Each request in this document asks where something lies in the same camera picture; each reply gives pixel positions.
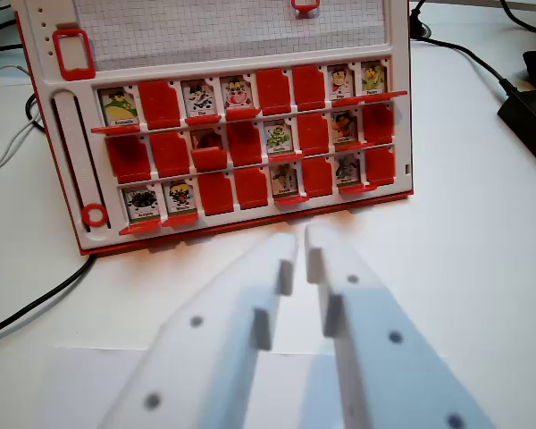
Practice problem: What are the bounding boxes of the white cable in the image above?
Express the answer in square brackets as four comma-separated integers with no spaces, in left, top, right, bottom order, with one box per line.
[0,64,32,84]
[0,111,44,182]

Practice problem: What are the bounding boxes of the red and white game board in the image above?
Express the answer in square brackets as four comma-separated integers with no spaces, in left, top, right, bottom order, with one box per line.
[13,0,416,257]

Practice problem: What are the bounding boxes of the black box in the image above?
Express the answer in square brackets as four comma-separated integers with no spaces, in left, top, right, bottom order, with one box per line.
[497,88,536,181]

